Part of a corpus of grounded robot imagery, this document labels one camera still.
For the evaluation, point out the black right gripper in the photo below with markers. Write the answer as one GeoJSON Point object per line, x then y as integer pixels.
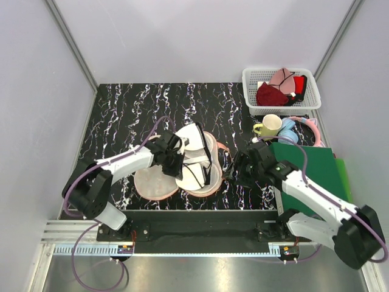
{"type": "Point", "coordinates": [240, 159]}

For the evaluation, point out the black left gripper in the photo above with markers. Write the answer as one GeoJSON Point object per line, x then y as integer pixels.
{"type": "Point", "coordinates": [177, 171]}

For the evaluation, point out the white bra with black straps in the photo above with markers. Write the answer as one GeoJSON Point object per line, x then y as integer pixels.
{"type": "Point", "coordinates": [194, 146]}

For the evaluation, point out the pink floral mesh laundry bag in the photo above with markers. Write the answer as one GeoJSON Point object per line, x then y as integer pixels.
{"type": "Point", "coordinates": [152, 184]}

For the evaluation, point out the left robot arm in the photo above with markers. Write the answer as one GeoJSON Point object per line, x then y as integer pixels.
{"type": "Point", "coordinates": [89, 186]}

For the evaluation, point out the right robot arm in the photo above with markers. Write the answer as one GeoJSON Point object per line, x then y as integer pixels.
{"type": "Point", "coordinates": [353, 233]}

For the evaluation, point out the dark red lace bra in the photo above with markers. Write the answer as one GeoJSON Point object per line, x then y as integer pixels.
{"type": "Point", "coordinates": [269, 96]}

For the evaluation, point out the white plastic laundry basket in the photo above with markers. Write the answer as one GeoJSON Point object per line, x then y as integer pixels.
{"type": "Point", "coordinates": [251, 77]}

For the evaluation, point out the pink bra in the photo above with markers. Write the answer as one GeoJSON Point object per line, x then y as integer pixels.
{"type": "Point", "coordinates": [283, 80]}

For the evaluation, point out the bright red bra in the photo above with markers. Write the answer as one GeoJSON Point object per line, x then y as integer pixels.
{"type": "Point", "coordinates": [300, 88]}

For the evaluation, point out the yellow mug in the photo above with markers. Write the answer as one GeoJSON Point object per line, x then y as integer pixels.
{"type": "Point", "coordinates": [269, 127]}

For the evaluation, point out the blue pink cat-ear headphones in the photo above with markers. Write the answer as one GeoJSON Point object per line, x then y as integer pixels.
{"type": "Point", "coordinates": [292, 130]}

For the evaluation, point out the black marble-pattern mat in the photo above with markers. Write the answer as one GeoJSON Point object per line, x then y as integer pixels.
{"type": "Point", "coordinates": [124, 114]}

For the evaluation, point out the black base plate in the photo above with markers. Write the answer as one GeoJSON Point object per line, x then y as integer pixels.
{"type": "Point", "coordinates": [199, 230]}

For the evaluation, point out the green ring binder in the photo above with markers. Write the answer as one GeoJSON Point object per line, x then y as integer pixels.
{"type": "Point", "coordinates": [323, 168]}

